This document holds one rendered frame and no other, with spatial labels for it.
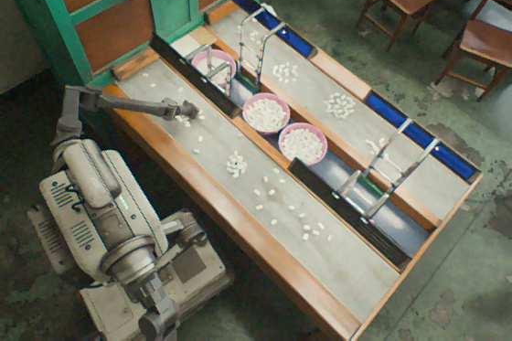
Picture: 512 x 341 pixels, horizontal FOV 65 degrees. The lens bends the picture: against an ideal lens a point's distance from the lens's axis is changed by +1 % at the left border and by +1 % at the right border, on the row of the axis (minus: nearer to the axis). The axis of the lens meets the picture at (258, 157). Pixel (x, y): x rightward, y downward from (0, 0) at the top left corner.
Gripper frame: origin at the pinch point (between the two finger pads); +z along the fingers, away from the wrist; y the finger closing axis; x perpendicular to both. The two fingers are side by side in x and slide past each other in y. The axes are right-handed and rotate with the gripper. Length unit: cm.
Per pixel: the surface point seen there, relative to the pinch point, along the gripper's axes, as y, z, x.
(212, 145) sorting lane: -21.7, -5.9, 8.1
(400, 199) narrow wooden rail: -112, 32, -23
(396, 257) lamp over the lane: -124, -24, -20
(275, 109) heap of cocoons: -28.2, 27.5, -20.0
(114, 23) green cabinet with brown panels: 48, -31, -19
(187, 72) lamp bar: 1.4, -23.9, -21.9
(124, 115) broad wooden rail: 23.1, -24.9, 20.6
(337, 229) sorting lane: -99, 4, 0
